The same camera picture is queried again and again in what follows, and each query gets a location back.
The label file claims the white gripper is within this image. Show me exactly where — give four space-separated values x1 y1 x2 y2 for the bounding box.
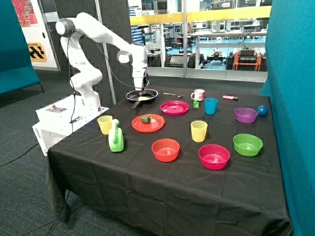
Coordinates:
132 68 149 96

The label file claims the yellow toy corn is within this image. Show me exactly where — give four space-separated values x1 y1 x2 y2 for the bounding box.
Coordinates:
138 96 151 101

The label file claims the green toy pepper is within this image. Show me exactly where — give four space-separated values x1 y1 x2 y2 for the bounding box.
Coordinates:
140 116 152 124

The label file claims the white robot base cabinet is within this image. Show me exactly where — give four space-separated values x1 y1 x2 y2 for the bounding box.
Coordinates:
32 95 108 156

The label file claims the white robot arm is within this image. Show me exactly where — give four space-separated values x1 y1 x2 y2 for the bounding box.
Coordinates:
56 12 148 111

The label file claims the black frying pan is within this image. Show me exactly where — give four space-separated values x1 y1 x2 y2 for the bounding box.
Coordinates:
126 89 158 110

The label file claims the metal spoon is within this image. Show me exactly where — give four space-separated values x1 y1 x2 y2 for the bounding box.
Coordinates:
163 92 184 98

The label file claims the orange plastic plate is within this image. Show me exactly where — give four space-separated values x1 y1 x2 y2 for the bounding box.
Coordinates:
131 114 165 133

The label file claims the magenta plastic plate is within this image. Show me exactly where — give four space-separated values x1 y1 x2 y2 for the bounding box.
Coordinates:
160 101 189 116

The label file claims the yellow cup near robot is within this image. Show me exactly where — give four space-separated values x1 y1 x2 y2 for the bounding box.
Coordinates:
97 115 113 135

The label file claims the green toy watering can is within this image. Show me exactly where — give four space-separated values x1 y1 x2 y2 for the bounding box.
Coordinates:
108 119 124 152

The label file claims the green letter block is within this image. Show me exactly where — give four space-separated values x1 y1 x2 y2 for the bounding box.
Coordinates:
193 99 199 109

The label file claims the pink white mug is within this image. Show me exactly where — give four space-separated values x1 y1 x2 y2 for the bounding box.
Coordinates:
190 89 205 101

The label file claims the orange plastic bowl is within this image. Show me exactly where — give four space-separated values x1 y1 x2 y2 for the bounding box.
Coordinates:
151 139 180 162

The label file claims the yellow cup centre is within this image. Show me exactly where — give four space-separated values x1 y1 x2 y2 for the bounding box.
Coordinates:
190 120 208 143

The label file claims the blue plastic cup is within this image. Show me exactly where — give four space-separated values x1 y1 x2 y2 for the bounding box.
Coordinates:
204 98 218 115

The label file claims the black tablecloth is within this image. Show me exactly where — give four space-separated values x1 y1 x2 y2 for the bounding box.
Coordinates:
46 87 293 236

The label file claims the pink highlighter marker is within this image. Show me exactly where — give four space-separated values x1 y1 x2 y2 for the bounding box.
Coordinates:
222 95 238 101

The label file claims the magenta plastic bowl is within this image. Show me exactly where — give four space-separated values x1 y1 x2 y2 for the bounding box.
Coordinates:
198 144 230 170

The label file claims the purple plastic bowl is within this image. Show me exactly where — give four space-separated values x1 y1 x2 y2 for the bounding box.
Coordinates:
234 107 258 123

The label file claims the yellow black warning sign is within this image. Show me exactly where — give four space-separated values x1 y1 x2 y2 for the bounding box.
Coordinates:
28 42 47 63

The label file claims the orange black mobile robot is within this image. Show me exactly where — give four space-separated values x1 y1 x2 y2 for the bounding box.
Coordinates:
226 47 267 72

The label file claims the green plastic bowl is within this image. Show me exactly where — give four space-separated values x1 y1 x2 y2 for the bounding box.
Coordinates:
233 134 263 157

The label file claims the blue ball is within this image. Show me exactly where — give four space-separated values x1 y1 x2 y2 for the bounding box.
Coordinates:
256 105 269 117

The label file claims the teal sofa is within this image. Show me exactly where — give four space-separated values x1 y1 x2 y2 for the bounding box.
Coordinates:
0 0 41 94

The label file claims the red poster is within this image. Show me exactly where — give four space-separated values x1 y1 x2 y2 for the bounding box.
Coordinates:
12 0 38 28

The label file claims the teal partition panel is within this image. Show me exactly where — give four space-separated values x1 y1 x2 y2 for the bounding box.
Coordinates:
261 0 315 236

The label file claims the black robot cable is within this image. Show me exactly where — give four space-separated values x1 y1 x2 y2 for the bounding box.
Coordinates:
66 30 136 133

